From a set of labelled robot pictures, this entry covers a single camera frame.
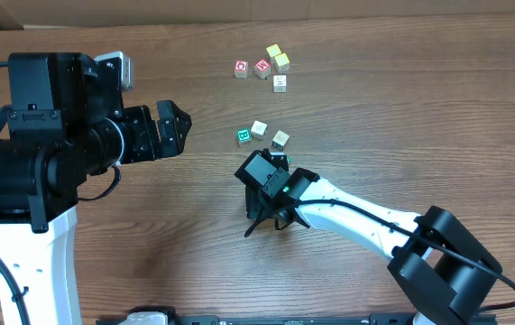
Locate red Y wooden block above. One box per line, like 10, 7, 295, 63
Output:
271, 130, 290, 151

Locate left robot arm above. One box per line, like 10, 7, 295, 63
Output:
0, 52, 192, 324

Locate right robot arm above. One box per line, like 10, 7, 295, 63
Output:
235, 149, 502, 324

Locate green letter B block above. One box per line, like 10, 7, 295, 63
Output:
236, 128, 253, 146

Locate red apple picture block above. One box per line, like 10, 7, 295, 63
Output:
234, 60, 249, 79

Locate blue X wooden block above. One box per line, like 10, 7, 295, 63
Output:
272, 75, 287, 93

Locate red letter M block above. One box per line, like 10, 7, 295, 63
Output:
254, 59, 271, 79

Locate yellow front wooden block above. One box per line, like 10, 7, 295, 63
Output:
273, 52, 290, 73

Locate yellow wooden block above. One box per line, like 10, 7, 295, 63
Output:
273, 52, 290, 73
266, 44, 282, 60

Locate yellow rear wooden block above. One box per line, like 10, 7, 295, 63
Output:
266, 44, 282, 60

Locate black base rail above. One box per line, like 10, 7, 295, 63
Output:
95, 306, 433, 325

